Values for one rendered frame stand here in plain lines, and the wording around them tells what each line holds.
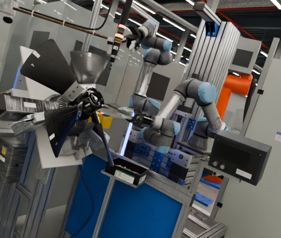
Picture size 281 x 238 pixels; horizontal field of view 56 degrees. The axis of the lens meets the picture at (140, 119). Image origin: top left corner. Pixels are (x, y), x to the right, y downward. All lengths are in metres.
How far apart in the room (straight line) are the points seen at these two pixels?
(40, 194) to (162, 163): 0.96
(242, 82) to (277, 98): 2.53
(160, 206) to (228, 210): 1.47
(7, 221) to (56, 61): 1.04
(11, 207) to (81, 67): 0.94
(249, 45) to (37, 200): 4.64
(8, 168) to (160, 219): 0.92
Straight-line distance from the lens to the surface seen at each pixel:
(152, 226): 1.75
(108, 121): 1.91
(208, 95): 1.59
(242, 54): 5.38
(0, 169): 1.68
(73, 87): 1.37
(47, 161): 1.40
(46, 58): 1.33
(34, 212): 1.63
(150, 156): 2.17
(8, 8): 1.63
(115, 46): 1.46
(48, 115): 1.12
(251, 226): 3.05
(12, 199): 1.82
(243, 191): 2.98
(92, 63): 1.57
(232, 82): 5.40
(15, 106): 1.26
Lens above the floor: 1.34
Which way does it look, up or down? 7 degrees down
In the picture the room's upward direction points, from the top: 17 degrees clockwise
